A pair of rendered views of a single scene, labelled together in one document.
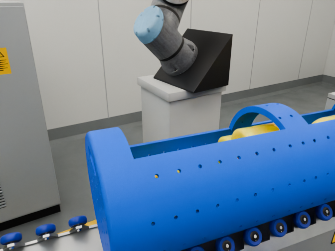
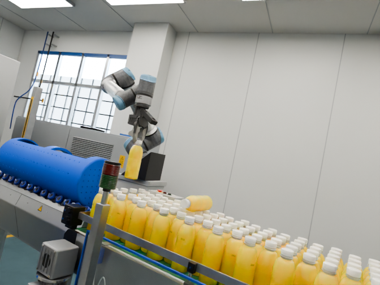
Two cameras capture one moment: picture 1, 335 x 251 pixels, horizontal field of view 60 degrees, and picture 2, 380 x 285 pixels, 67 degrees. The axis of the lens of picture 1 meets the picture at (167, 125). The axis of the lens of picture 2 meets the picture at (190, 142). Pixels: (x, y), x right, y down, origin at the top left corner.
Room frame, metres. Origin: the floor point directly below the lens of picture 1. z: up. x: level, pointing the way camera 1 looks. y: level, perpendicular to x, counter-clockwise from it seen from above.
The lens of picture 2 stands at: (0.23, -2.23, 1.32)
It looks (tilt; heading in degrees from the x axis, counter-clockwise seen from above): 4 degrees up; 54
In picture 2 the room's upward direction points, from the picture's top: 12 degrees clockwise
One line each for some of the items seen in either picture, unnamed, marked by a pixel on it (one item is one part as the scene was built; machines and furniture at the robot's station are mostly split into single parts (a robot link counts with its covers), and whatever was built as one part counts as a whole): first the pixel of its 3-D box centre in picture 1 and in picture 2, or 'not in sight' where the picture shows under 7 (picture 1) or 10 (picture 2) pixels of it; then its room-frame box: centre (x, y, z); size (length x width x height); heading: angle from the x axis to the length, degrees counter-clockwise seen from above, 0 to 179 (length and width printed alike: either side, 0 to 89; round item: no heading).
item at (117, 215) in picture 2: not in sight; (116, 217); (0.81, -0.99, 0.99); 0.07 x 0.07 x 0.19
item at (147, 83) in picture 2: not in sight; (146, 86); (0.90, -0.81, 1.67); 0.10 x 0.09 x 0.12; 67
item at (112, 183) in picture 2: not in sight; (108, 181); (0.64, -1.21, 1.18); 0.06 x 0.06 x 0.05
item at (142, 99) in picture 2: not in sight; (143, 101); (0.89, -0.81, 1.59); 0.10 x 0.09 x 0.05; 21
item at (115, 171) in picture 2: not in sight; (111, 169); (0.64, -1.21, 1.23); 0.06 x 0.06 x 0.04
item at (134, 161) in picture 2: not in sight; (134, 160); (0.91, -0.84, 1.26); 0.07 x 0.07 x 0.19
